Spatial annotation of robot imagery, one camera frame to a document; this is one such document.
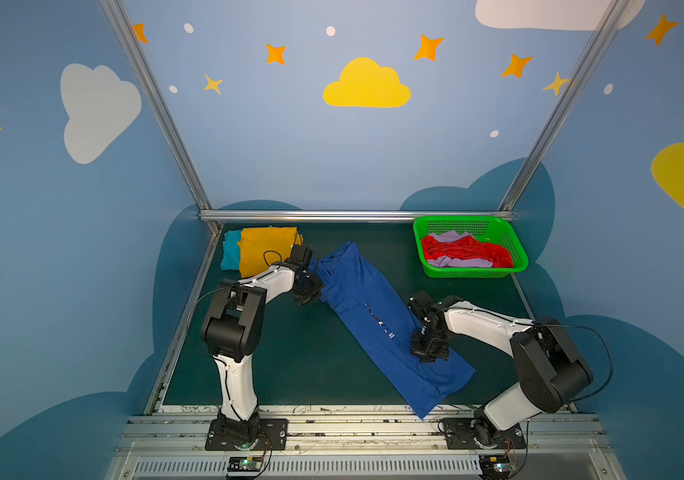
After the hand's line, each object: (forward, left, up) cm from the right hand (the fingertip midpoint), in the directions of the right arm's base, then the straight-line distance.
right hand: (421, 355), depth 88 cm
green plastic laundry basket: (+49, -33, +5) cm, 59 cm away
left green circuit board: (-29, +45, 0) cm, 54 cm away
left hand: (+19, +30, +3) cm, 36 cm away
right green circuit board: (-26, -15, -2) cm, 30 cm away
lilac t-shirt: (+31, -11, +7) cm, 33 cm away
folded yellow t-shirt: (+37, +57, +3) cm, 68 cm away
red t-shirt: (+42, -21, +3) cm, 47 cm away
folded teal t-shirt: (+36, +68, +2) cm, 77 cm away
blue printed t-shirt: (+14, +11, -1) cm, 18 cm away
